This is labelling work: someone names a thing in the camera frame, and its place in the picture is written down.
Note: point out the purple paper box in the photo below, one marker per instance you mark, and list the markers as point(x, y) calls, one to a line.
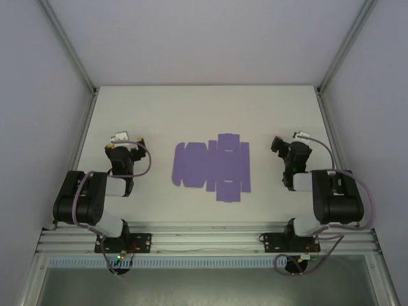
point(197, 165)

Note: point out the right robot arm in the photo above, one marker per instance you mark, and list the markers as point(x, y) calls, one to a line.
point(338, 204)

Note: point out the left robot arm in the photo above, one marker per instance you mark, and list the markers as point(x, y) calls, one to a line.
point(86, 204)

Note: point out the small connector board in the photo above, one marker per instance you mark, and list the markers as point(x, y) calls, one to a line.
point(120, 256)
point(306, 257)

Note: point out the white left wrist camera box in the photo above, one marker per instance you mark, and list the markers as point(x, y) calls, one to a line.
point(120, 136)

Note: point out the aluminium table side rail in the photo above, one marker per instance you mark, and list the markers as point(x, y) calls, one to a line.
point(330, 127)
point(79, 143)

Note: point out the aluminium frame post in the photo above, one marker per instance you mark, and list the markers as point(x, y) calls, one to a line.
point(68, 44)
point(345, 44)

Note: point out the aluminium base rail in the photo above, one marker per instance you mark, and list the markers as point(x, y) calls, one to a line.
point(207, 236)

